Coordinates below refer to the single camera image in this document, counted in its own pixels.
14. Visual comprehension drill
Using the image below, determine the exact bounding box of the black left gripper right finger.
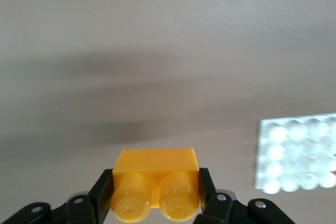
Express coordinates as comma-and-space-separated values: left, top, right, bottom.
193, 167, 297, 224

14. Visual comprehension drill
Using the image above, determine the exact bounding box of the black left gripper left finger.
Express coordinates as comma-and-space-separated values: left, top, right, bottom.
0, 169, 115, 224

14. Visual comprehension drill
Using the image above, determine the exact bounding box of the yellow two-stud block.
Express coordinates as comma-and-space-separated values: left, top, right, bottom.
110, 148, 206, 222

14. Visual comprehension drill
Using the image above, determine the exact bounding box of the white studded base plate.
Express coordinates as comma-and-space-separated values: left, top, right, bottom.
254, 112, 336, 195

